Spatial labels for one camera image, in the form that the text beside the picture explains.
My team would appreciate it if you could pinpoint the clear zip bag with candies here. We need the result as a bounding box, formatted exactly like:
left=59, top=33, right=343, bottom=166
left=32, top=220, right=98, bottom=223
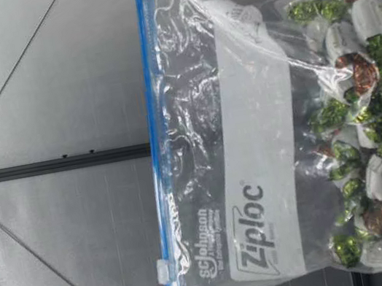
left=111, top=0, right=382, bottom=286

